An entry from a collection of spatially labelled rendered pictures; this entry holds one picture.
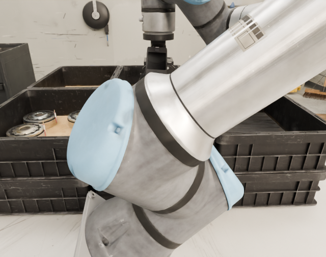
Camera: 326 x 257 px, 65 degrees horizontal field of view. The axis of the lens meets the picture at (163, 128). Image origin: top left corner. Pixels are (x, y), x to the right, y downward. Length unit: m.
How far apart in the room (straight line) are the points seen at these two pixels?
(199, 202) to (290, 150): 0.39
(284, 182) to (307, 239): 0.14
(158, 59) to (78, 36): 3.60
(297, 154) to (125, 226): 0.46
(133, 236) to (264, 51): 0.29
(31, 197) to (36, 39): 3.66
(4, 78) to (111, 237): 1.95
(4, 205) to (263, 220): 0.66
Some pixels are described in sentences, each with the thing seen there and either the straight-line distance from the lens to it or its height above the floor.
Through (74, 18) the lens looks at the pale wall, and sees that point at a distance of 4.13.
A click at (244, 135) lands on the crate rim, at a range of 0.61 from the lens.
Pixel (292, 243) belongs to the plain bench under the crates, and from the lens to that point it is 0.71.
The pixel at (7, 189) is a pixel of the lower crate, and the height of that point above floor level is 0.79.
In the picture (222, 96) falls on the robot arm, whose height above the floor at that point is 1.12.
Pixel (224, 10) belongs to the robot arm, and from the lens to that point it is 0.55.
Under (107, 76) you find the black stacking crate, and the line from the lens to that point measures 1.35.
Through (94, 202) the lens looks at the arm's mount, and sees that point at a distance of 0.50.
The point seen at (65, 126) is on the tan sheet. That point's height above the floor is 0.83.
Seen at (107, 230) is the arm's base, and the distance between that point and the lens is 0.42.
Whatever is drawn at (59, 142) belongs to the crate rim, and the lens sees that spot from 0.62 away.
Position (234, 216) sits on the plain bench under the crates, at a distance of 0.73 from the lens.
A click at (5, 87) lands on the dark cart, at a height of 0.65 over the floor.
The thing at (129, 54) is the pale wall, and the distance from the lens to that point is 4.12.
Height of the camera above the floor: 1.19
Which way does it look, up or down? 25 degrees down
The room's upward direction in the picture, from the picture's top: straight up
